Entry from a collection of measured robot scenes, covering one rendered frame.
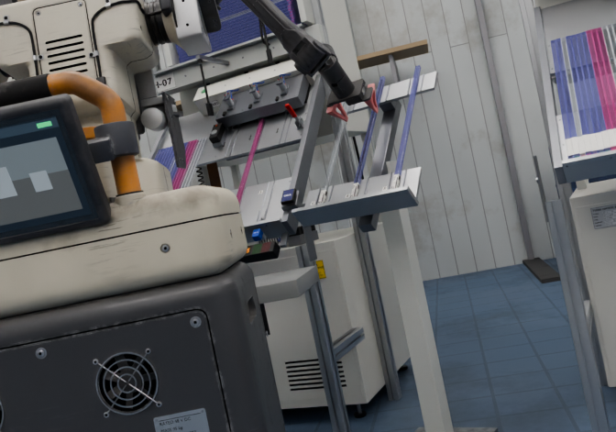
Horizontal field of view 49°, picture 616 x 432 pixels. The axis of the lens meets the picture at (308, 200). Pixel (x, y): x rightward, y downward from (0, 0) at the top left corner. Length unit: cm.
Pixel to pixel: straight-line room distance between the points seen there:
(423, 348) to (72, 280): 122
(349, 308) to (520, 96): 327
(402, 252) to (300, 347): 65
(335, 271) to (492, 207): 307
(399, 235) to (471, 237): 335
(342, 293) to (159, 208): 144
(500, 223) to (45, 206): 454
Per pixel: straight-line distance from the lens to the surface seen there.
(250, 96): 249
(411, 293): 193
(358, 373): 234
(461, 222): 523
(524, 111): 527
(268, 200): 210
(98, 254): 94
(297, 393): 246
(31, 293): 97
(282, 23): 179
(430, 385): 199
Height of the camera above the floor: 76
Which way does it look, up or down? level
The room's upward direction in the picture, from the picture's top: 12 degrees counter-clockwise
